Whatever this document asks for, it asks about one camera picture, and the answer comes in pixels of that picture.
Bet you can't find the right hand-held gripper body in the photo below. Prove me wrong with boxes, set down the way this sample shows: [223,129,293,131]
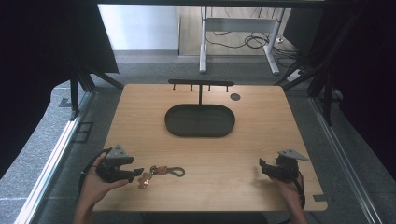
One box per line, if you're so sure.
[273,148,310,183]

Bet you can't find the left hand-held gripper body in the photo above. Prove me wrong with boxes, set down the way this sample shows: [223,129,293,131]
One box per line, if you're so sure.
[95,144,129,184]

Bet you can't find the brown leather keychain with charm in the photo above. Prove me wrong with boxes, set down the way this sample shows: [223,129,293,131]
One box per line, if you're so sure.
[137,165,186,189]

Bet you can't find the person's right hand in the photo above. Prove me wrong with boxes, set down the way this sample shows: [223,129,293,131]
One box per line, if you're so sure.
[271,174,304,209]

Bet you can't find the person's left hand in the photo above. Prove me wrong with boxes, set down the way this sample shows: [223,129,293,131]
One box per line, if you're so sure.
[79,151,130,207]

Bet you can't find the black key stand with tray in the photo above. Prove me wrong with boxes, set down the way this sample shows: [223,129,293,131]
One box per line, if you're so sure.
[163,78,236,138]

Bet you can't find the black metal stand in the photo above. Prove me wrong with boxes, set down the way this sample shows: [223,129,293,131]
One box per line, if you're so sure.
[68,59,125,121]
[273,12,362,127]

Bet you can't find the white power strip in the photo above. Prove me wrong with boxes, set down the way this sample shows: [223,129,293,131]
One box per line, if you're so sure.
[286,68,304,83]

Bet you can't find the black curtain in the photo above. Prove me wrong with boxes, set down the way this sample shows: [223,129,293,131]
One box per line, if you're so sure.
[281,0,396,172]
[0,0,120,180]

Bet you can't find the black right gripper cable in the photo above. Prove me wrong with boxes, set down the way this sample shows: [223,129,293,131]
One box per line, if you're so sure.
[292,169,307,210]

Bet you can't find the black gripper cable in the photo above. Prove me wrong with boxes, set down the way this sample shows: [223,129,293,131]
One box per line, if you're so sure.
[292,169,307,210]
[78,147,112,200]

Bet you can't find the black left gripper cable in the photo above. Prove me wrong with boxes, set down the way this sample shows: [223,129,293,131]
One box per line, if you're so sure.
[78,147,112,200]

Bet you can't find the aluminium rail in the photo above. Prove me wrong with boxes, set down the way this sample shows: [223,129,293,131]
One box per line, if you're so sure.
[309,96,384,224]
[13,91,96,224]

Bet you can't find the black floor cables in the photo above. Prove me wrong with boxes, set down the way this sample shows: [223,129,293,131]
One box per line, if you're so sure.
[205,7,302,68]

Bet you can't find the white metal desk frame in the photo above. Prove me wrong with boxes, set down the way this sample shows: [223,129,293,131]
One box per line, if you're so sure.
[199,5,287,76]

